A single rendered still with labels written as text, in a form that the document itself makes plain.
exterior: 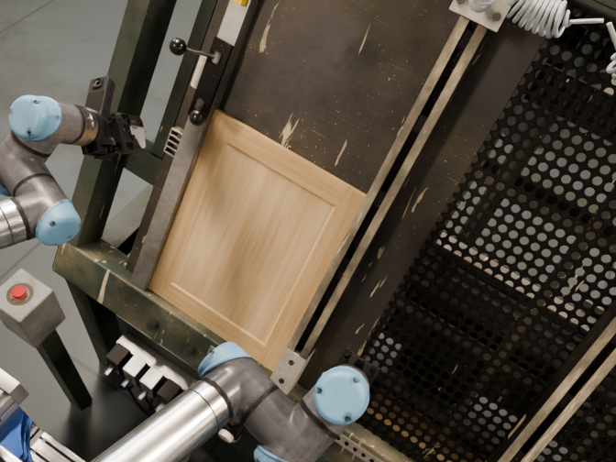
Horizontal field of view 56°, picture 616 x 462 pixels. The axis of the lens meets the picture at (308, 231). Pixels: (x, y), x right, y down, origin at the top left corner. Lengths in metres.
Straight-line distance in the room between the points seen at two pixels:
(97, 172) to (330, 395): 1.06
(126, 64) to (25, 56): 2.26
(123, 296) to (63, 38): 2.39
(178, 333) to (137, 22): 0.82
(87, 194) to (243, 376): 0.97
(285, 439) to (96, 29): 3.33
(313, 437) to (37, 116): 0.68
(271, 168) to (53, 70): 2.42
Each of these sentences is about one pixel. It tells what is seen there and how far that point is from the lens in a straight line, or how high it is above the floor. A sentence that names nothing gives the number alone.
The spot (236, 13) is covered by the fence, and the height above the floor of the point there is 1.57.
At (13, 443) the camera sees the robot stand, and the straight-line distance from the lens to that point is 1.63.
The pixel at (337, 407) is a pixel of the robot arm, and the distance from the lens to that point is 0.84.
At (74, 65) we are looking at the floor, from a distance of 3.71.
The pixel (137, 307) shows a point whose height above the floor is 0.86.
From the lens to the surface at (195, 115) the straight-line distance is 1.35.
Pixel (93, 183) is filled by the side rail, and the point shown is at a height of 1.09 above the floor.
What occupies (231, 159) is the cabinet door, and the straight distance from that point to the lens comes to 1.48.
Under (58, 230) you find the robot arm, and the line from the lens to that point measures 1.06.
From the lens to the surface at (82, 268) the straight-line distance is 1.82.
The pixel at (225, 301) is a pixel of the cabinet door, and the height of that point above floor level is 0.98.
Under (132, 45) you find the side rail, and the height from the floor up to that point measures 1.42.
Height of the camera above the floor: 2.42
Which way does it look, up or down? 56 degrees down
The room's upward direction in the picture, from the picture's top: 15 degrees clockwise
